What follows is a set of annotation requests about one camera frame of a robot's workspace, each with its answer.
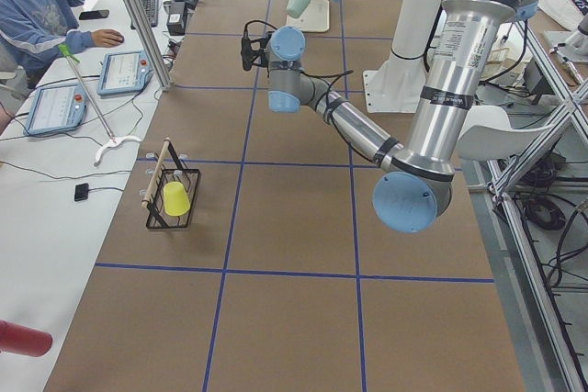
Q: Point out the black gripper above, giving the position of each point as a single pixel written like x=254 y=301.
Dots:
x=265 y=64

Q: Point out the green plastic cup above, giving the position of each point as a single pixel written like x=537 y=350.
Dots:
x=296 y=8

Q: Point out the white bear print tray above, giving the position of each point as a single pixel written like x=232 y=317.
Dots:
x=315 y=18

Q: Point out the yellow plastic cup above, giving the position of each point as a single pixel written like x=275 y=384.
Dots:
x=176 y=201

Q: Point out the small black box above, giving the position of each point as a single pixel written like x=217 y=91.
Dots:
x=176 y=19

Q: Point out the black keyboard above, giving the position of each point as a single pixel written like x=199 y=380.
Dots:
x=151 y=10

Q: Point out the far blue teach pendant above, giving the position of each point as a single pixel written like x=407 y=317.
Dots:
x=124 y=73

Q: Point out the blue teach pendant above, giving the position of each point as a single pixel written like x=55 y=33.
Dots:
x=124 y=73
x=56 y=109

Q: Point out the black smartphone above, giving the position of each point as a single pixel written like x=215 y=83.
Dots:
x=94 y=14

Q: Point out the white reacher grabber stick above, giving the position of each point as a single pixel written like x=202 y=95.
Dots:
x=113 y=141

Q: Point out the near blue teach pendant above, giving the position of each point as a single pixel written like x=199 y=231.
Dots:
x=56 y=109

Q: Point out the person in blue hoodie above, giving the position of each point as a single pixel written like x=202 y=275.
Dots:
x=31 y=31

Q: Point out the small black square device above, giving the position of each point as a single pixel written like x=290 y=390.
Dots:
x=81 y=192

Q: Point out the white plastic chair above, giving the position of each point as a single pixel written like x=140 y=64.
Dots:
x=487 y=134

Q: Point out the red cylinder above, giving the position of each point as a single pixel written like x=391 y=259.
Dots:
x=22 y=340

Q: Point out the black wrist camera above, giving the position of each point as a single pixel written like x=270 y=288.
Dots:
x=248 y=54

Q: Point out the aluminium frame post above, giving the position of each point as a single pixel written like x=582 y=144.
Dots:
x=142 y=26

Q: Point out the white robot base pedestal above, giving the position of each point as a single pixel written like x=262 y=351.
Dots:
x=395 y=87

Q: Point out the black wire cup rack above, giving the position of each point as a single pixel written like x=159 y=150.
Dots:
x=169 y=167

